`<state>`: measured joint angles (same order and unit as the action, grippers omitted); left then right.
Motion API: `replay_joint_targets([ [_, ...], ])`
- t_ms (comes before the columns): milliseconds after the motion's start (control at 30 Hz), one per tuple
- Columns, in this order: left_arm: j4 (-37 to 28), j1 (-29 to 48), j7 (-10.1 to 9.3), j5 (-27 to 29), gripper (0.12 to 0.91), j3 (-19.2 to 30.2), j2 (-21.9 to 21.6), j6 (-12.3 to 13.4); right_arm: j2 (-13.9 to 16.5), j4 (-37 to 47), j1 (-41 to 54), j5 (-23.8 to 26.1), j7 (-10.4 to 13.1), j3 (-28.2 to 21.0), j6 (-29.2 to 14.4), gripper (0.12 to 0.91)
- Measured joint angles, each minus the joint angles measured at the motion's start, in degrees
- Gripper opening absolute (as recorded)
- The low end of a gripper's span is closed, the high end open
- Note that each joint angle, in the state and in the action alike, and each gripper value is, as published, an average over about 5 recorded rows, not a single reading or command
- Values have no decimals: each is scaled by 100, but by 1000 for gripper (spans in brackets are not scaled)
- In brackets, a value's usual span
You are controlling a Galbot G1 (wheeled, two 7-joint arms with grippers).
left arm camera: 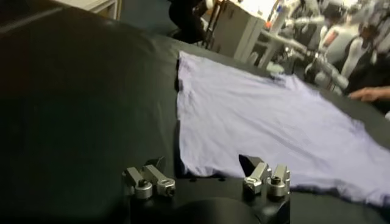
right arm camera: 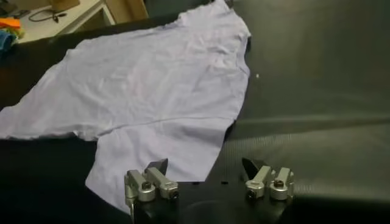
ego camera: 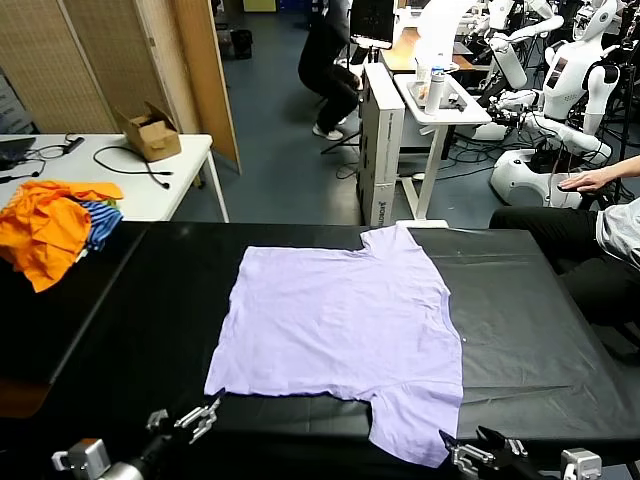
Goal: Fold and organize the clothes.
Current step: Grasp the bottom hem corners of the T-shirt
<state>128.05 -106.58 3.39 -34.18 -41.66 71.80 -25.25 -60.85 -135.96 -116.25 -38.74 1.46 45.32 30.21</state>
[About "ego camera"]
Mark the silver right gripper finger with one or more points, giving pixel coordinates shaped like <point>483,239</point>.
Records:
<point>472,457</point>
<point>505,442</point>

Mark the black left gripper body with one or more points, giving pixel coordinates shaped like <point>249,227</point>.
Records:
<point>165,447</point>

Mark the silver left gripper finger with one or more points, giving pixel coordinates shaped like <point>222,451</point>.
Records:
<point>200,420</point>
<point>156,419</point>

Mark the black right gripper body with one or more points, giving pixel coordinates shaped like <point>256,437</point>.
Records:
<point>525,470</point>

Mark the lavender t-shirt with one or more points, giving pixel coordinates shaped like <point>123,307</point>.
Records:
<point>340,320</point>

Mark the seated person's forearm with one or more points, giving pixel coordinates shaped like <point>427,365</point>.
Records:
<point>625,169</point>

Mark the white robot with raised arm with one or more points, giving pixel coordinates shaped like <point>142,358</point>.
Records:
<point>510,55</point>

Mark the seated person's hand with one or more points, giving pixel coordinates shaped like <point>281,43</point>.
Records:
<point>587,181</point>

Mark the black table cover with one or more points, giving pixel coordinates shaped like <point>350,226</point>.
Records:
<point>515,320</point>

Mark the black side table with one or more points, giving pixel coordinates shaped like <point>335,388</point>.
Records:
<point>30,325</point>

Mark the blue striped garment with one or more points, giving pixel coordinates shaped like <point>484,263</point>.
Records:
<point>102,225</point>

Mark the seated person in black trousers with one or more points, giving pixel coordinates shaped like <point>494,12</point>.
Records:
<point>560,235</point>

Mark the orange garment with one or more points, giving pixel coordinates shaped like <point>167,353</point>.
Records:
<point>45,230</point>

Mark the green garment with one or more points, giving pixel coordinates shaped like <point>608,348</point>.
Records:
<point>113,203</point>

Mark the white table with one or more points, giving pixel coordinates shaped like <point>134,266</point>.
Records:
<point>125,200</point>

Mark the open cardboard box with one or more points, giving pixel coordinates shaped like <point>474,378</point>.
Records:
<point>155,137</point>

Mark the black laptop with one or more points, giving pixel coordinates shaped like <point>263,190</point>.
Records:
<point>15,150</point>

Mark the black tripod stand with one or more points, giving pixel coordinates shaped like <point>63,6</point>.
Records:
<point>340,145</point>

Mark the tall white carton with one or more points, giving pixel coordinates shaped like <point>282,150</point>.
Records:
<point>382,150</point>

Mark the white standing desk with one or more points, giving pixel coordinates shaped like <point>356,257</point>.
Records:
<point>435,120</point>

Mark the wooden partition panel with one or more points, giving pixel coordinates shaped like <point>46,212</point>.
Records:
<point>210,75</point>

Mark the white bottle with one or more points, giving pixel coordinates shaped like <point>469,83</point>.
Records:
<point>434,95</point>

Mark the crouching person in black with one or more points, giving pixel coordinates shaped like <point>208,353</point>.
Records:
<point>330,85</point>

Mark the beige pegboard screen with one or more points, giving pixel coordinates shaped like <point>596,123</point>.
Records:
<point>75,65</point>

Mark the white humanoid robot with base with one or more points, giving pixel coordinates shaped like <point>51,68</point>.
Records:
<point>570,85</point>

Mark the black waste bin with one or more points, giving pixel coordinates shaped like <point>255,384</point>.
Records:
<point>242,44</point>

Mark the brown wooden desk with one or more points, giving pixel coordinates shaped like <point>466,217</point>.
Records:
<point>400,55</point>

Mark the black monitor screen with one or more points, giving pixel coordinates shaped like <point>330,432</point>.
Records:
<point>372,20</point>

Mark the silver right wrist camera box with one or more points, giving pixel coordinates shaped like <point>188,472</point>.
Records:
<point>580,465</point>

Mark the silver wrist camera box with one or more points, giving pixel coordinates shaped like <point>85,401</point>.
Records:
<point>85,456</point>
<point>580,465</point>

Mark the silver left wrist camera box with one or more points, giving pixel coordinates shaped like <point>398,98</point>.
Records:
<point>85,456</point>

